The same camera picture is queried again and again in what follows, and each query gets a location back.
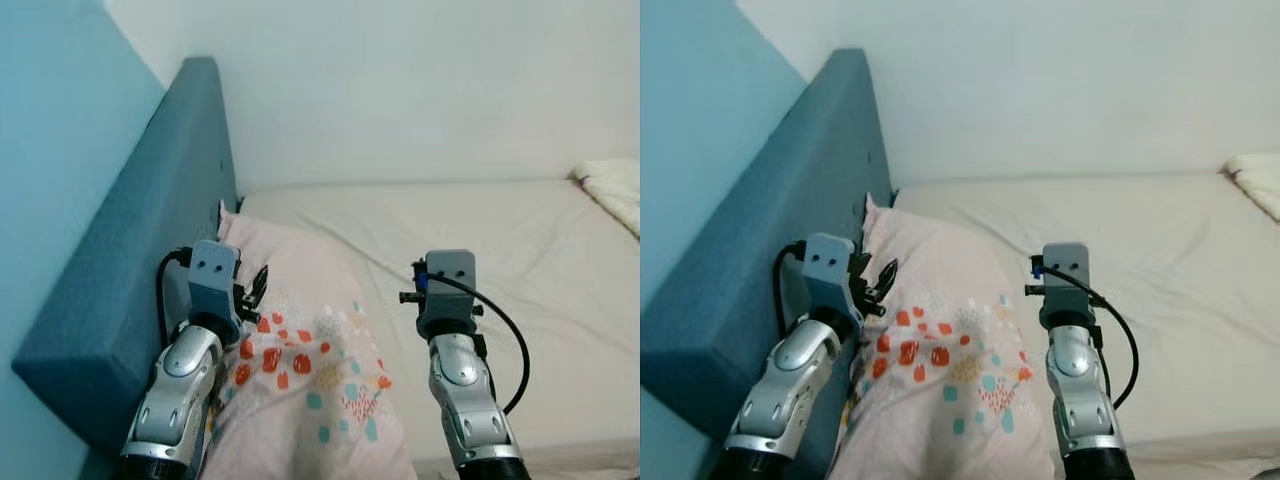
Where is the pink patterned pillow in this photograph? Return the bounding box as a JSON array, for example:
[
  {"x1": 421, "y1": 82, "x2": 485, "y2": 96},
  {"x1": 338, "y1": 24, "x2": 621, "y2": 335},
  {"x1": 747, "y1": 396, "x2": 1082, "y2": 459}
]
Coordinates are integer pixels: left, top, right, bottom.
[
  {"x1": 830, "y1": 193, "x2": 1059, "y2": 480},
  {"x1": 195, "y1": 200, "x2": 416, "y2": 480}
]

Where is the bed with cream sheet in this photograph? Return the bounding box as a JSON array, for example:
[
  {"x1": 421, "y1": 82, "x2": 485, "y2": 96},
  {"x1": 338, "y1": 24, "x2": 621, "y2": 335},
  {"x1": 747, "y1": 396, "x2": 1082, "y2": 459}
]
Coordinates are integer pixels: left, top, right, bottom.
[
  {"x1": 890, "y1": 172, "x2": 1280, "y2": 480},
  {"x1": 235, "y1": 178, "x2": 641, "y2": 480}
]

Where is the teal upholstered headboard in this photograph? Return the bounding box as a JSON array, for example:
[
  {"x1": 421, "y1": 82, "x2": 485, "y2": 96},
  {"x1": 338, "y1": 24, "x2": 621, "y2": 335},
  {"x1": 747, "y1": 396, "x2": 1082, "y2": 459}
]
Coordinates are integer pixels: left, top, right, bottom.
[
  {"x1": 12, "y1": 57, "x2": 241, "y2": 456},
  {"x1": 640, "y1": 48, "x2": 894, "y2": 480}
]

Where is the cream cartoon print blanket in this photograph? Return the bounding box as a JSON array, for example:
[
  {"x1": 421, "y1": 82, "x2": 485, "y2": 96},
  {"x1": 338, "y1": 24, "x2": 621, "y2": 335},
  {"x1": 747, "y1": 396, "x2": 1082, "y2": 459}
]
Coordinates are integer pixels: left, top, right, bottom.
[{"x1": 570, "y1": 158, "x2": 641, "y2": 239}]

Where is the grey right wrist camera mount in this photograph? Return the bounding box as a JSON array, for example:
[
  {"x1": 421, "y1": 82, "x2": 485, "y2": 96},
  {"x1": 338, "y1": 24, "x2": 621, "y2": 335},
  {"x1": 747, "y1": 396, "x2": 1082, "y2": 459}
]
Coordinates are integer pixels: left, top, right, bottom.
[
  {"x1": 1038, "y1": 243, "x2": 1093, "y2": 329},
  {"x1": 415, "y1": 250, "x2": 479, "y2": 336}
]

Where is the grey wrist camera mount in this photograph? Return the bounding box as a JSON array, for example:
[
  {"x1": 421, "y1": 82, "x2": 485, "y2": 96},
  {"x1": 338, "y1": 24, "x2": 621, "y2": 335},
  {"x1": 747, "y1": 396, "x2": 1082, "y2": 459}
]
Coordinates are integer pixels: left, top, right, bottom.
[
  {"x1": 803, "y1": 233, "x2": 863, "y2": 316},
  {"x1": 188, "y1": 240, "x2": 241, "y2": 319},
  {"x1": 415, "y1": 250, "x2": 479, "y2": 336},
  {"x1": 1038, "y1": 243, "x2": 1093, "y2": 329}
]

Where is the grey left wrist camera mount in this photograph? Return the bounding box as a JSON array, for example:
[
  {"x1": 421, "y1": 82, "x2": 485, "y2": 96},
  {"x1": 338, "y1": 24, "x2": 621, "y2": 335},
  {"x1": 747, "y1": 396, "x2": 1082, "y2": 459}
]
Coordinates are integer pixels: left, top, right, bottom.
[
  {"x1": 803, "y1": 233, "x2": 863, "y2": 316},
  {"x1": 188, "y1": 240, "x2": 241, "y2": 319}
]

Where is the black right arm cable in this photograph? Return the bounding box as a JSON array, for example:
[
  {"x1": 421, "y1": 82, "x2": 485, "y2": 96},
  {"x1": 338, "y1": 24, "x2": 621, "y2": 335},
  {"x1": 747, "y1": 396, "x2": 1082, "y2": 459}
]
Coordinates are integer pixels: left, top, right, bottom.
[
  {"x1": 415, "y1": 262, "x2": 531, "y2": 414},
  {"x1": 1030, "y1": 258, "x2": 1141, "y2": 411}
]

